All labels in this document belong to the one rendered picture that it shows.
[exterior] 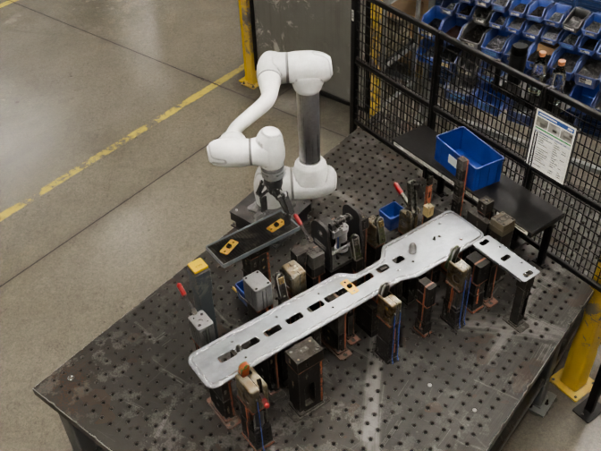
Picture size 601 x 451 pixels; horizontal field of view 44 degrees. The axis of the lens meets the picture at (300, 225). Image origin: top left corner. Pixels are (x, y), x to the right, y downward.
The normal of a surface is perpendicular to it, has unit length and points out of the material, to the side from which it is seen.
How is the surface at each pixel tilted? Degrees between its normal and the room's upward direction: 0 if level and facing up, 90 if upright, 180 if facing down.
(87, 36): 0
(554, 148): 90
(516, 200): 0
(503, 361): 0
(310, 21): 90
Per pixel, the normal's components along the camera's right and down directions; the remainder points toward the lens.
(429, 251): -0.04, -0.76
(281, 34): -0.63, 0.53
